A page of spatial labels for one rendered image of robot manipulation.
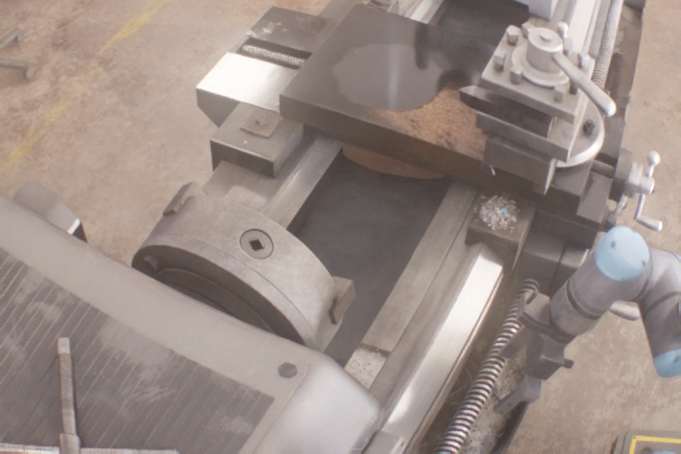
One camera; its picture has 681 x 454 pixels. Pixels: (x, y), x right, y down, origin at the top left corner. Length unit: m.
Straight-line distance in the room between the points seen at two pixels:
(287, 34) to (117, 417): 1.24
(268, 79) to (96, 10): 2.05
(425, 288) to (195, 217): 0.51
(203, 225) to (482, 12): 1.33
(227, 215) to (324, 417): 0.35
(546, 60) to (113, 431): 0.89
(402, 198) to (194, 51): 1.69
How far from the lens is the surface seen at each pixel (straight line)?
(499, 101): 1.34
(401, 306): 1.38
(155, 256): 1.01
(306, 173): 1.56
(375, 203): 1.68
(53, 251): 0.82
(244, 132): 1.58
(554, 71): 1.33
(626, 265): 1.18
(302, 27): 1.82
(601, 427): 2.28
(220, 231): 0.97
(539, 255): 1.53
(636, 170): 1.59
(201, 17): 3.42
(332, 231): 1.62
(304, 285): 0.98
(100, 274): 0.79
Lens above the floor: 1.94
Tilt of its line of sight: 45 degrees down
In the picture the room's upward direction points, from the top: 1 degrees clockwise
